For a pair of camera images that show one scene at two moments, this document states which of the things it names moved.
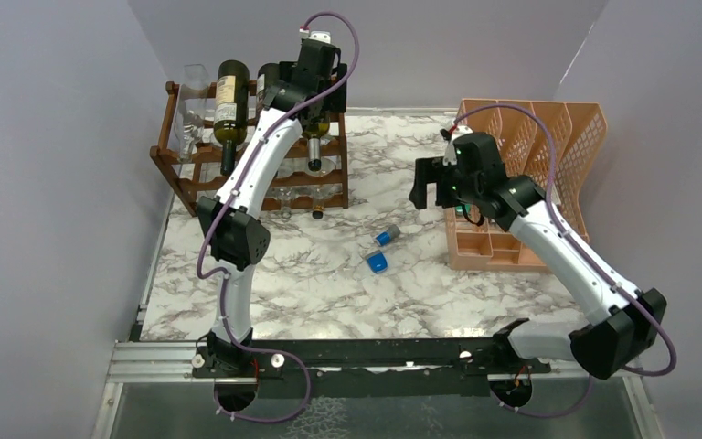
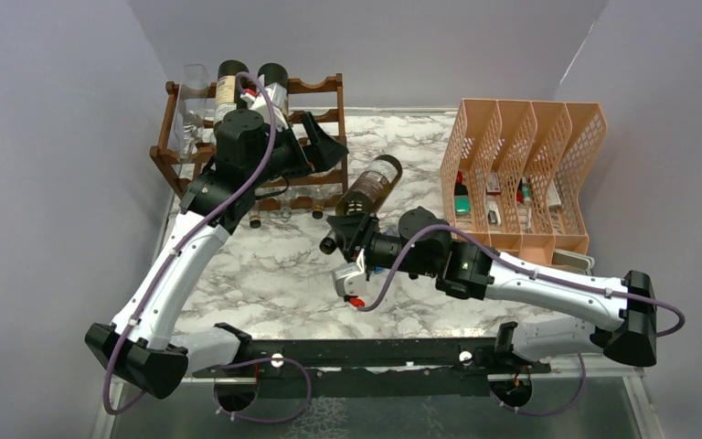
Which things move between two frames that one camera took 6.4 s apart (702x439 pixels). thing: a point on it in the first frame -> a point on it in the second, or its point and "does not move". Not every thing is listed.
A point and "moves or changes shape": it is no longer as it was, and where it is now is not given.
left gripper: x=334 y=101 -> x=322 y=153
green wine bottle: x=232 y=107 does not move
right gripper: x=431 y=170 -> x=349 y=229
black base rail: x=373 y=368 does not move
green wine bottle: x=315 y=125 moves or changes shape
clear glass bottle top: x=191 y=112 does not move
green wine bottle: x=269 y=75 does not move
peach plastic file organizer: x=524 y=143 does not move
